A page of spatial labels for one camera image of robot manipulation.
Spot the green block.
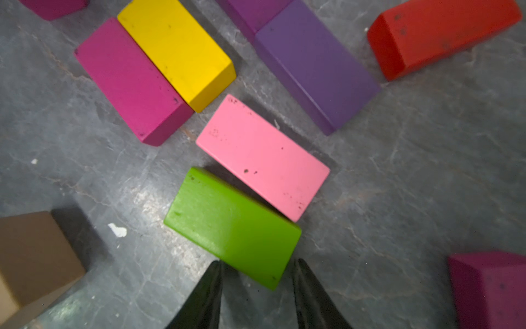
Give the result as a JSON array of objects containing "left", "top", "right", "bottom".
[{"left": 164, "top": 167, "right": 302, "bottom": 290}]

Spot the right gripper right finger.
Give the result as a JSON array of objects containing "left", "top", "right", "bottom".
[{"left": 293, "top": 259, "right": 353, "bottom": 329}]

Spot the tan wooden triangle block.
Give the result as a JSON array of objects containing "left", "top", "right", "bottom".
[{"left": 1, "top": 211, "right": 86, "bottom": 328}]

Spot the light pink block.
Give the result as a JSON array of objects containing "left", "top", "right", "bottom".
[{"left": 196, "top": 95, "right": 330, "bottom": 222}]

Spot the magenta block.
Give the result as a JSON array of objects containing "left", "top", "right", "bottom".
[
  {"left": 448, "top": 251, "right": 525, "bottom": 328},
  {"left": 75, "top": 18, "right": 194, "bottom": 147},
  {"left": 19, "top": 0, "right": 89, "bottom": 21}
]

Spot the violet purple block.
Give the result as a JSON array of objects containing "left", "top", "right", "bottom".
[{"left": 253, "top": 1, "right": 381, "bottom": 135}]

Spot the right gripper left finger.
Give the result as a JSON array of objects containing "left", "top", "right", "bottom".
[{"left": 167, "top": 260, "right": 223, "bottom": 328}]

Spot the dark purple block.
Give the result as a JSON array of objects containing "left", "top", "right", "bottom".
[{"left": 216, "top": 0, "right": 292, "bottom": 43}]

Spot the red block near toaster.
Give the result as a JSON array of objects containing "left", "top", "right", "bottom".
[{"left": 367, "top": 0, "right": 523, "bottom": 81}]

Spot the yellow block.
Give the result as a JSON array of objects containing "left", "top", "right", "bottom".
[{"left": 117, "top": 0, "right": 236, "bottom": 112}]

